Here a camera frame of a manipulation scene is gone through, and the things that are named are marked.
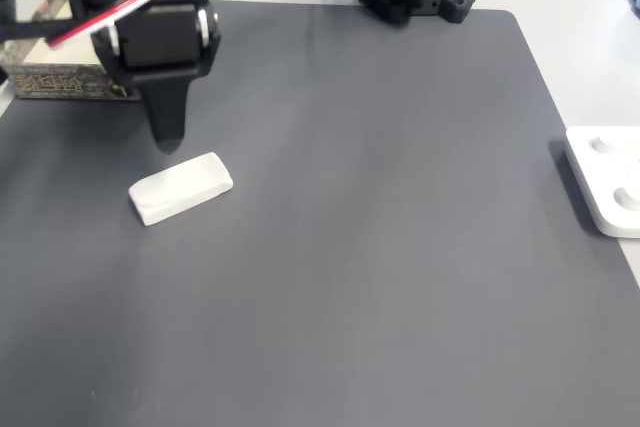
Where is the white device with round knobs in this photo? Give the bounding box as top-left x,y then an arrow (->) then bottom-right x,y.
564,125 -> 640,239

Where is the printed cardboard box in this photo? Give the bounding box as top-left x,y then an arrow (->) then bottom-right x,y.
0,0 -> 144,101

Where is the white block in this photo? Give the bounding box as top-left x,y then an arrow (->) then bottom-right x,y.
128,151 -> 235,227

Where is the grey desk mat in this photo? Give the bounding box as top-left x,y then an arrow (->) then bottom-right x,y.
0,0 -> 640,427

